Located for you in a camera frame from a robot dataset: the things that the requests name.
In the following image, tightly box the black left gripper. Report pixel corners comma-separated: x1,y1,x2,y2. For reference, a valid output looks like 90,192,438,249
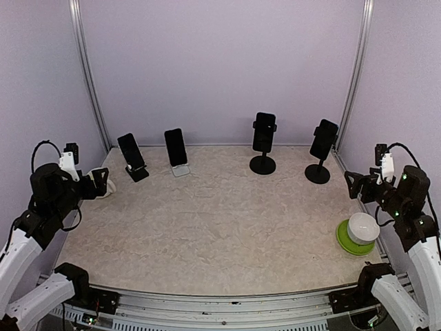
50,168,108,221

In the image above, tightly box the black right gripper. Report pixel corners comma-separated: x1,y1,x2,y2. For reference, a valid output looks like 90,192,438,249
345,168,408,219

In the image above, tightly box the black pole stand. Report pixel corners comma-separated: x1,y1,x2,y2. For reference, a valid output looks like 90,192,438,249
249,120,278,175
304,126,340,185

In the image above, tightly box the black folding phone stand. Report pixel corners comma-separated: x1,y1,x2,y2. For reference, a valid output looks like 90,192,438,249
125,165,150,183

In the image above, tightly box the black phone silver case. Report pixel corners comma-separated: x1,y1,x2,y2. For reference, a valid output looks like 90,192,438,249
117,133,145,170

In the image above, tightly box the blue phone underneath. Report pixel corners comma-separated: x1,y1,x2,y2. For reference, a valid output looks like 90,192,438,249
309,119,339,161

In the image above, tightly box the white folding phone stand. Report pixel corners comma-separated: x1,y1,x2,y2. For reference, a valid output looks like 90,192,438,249
172,163,190,177

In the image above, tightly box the clear phone case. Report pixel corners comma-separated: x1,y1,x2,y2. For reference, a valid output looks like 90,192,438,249
164,128,187,167

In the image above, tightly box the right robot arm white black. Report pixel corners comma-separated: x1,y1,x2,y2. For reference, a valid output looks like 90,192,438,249
344,165,440,330

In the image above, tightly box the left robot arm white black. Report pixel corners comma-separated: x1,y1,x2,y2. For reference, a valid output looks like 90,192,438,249
1,163,109,330

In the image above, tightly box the cream ceramic mug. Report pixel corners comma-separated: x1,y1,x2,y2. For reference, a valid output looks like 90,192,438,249
87,169,116,199

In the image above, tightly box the white bowl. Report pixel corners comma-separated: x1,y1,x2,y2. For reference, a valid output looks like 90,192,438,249
347,212,380,245

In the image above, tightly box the green plate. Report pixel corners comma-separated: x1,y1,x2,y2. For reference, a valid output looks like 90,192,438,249
336,219,375,256

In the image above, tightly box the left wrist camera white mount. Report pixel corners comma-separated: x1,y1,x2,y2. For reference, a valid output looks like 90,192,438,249
59,143,80,182

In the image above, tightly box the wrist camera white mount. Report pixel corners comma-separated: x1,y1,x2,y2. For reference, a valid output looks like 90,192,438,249
59,143,80,182
375,143,395,185

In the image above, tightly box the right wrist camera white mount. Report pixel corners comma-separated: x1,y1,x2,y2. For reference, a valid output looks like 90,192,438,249
375,143,395,185

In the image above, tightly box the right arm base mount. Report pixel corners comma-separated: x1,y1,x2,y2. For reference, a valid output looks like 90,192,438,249
329,288,380,314

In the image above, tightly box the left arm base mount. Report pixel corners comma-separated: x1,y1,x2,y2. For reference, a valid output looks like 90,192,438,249
65,288,120,315

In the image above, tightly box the front aluminium rail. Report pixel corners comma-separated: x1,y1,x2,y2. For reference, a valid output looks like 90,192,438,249
23,275,424,331

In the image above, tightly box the right aluminium frame post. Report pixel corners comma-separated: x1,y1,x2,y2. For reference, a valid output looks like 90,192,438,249
334,0,375,153

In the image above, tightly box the aluminium frame post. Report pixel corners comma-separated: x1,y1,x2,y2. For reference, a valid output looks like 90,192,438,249
68,0,112,152
334,0,375,153

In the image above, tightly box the left aluminium frame post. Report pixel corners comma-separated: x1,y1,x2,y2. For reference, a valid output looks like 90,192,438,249
68,0,112,152

